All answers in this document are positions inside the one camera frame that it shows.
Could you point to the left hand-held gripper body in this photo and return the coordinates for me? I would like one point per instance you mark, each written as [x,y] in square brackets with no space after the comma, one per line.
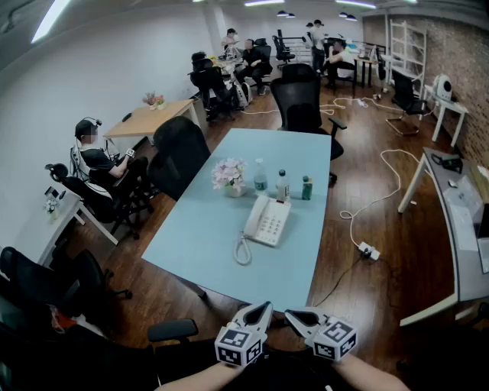
[240,345]

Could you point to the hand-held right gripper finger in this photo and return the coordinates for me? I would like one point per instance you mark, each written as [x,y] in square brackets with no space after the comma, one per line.
[302,330]
[311,313]

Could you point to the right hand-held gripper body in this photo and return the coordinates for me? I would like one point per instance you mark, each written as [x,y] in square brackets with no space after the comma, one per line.
[335,339]

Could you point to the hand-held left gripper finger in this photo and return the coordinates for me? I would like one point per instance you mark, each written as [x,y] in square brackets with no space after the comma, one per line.
[269,318]
[246,312]

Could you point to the white telephone handset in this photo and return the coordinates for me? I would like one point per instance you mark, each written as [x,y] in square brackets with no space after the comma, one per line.
[255,217]

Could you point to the person's right forearm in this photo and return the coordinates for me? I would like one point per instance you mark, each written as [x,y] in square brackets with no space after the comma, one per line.
[366,376]

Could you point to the white desk telephone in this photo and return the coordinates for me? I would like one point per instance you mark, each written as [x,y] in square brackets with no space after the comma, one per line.
[273,225]

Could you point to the person's black clothing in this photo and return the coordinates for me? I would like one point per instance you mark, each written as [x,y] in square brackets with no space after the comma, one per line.
[290,372]

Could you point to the black chair armrest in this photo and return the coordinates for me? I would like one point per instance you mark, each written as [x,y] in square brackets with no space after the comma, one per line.
[172,330]

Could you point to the white power strip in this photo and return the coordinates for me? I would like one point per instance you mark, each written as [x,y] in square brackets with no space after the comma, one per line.
[369,251]

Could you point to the small green bottle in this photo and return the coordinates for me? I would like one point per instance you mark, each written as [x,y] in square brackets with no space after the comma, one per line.
[306,189]

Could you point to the green-capped drink bottle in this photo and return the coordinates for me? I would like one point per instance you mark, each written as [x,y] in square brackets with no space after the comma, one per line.
[282,189]

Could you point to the clear water bottle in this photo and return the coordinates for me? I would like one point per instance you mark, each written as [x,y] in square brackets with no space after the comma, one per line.
[260,179]

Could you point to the pink flowers in white pot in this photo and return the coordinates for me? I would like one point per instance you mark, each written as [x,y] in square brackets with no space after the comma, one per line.
[229,175]

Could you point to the white paper sheet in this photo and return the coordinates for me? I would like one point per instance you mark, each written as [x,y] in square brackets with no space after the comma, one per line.
[462,225]

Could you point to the black mesh office chair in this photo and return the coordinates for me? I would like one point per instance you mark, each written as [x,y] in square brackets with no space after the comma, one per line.
[175,152]
[42,282]

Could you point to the grey desk with white legs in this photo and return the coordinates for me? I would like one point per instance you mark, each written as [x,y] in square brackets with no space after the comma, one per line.
[443,198]

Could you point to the small grey object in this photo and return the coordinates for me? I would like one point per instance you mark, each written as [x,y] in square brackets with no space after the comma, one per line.
[453,183]

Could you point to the black office chair with headrest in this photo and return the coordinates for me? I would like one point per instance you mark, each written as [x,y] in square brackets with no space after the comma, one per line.
[88,198]

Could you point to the wooden desk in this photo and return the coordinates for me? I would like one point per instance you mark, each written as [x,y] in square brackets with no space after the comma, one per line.
[153,120]

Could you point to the black office chair with armrests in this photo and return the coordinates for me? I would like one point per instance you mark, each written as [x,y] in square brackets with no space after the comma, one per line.
[300,99]

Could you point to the small white flower pot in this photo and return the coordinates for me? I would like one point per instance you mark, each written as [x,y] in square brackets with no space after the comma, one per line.
[51,209]

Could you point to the black remote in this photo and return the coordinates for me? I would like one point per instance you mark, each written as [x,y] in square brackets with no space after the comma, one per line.
[127,117]

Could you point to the pink flower arrangement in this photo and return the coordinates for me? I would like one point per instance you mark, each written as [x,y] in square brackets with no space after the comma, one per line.
[154,100]

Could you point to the black cantilever chair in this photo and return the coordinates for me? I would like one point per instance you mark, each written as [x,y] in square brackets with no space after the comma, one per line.
[405,93]

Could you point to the small white table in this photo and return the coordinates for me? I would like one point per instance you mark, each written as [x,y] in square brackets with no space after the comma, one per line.
[447,105]

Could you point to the white round appliance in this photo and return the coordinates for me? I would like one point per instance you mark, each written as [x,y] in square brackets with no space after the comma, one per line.
[443,88]

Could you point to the white shelf rack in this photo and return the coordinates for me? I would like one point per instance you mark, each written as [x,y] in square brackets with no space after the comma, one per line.
[407,49]

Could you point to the black pendant lamp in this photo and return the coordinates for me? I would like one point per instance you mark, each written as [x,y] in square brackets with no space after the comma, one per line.
[348,17]
[285,14]

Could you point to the ceiling light strip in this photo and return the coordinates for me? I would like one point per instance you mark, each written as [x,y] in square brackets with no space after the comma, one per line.
[49,21]
[264,3]
[355,4]

